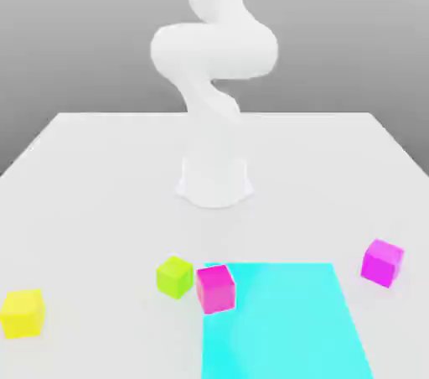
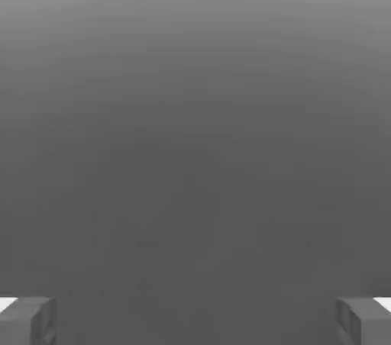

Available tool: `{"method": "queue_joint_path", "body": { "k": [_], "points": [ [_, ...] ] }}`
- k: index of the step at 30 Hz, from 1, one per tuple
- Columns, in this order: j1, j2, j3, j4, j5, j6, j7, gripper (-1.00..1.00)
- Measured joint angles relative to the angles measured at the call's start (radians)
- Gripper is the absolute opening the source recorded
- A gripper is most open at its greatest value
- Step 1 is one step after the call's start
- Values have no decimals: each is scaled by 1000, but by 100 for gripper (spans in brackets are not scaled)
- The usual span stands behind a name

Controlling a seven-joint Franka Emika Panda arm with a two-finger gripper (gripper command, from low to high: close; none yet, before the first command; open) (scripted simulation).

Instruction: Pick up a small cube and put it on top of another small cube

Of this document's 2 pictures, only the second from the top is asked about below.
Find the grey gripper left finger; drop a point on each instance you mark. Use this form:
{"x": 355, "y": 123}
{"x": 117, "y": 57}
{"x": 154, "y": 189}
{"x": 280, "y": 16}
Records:
{"x": 24, "y": 320}

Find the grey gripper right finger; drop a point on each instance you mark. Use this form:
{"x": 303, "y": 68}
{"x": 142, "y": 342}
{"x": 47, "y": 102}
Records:
{"x": 366, "y": 320}

